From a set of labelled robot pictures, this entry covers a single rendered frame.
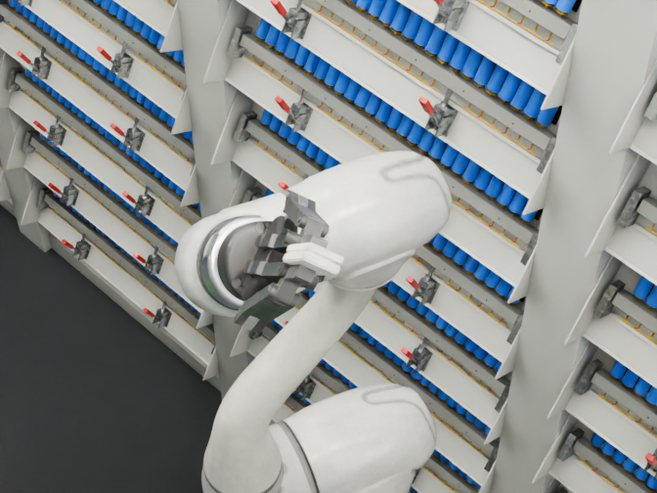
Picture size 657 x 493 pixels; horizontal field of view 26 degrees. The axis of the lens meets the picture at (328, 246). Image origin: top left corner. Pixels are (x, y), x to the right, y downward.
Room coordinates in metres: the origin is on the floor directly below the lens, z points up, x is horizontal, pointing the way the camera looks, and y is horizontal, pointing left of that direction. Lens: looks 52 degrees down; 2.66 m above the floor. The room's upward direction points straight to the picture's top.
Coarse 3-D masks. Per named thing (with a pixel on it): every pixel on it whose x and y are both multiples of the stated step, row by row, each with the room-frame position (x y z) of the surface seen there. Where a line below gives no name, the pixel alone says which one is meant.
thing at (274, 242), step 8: (288, 232) 0.72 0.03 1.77; (256, 240) 0.77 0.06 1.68; (264, 240) 0.76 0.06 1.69; (272, 240) 0.75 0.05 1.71; (280, 240) 0.74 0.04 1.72; (288, 240) 0.71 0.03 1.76; (296, 240) 0.71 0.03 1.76; (264, 248) 0.76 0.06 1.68; (272, 248) 0.75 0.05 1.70; (280, 248) 0.73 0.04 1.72
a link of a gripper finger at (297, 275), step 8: (288, 264) 0.70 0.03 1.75; (288, 272) 0.68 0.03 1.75; (296, 272) 0.67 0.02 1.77; (304, 272) 0.67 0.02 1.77; (312, 272) 0.67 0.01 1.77; (280, 280) 0.69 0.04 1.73; (288, 280) 0.68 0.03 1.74; (296, 280) 0.67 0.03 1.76; (304, 280) 0.67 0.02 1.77; (312, 280) 0.67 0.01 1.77; (280, 288) 0.68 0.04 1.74; (288, 288) 0.68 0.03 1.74; (296, 288) 0.68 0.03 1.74; (288, 296) 0.68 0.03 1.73
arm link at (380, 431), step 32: (384, 384) 1.05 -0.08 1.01; (320, 416) 0.98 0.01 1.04; (352, 416) 0.98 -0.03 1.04; (384, 416) 0.98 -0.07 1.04; (416, 416) 0.99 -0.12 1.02; (320, 448) 0.93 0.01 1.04; (352, 448) 0.94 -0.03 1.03; (384, 448) 0.94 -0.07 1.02; (416, 448) 0.96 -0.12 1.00; (320, 480) 0.90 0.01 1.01; (352, 480) 0.91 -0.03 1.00; (384, 480) 0.92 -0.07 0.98
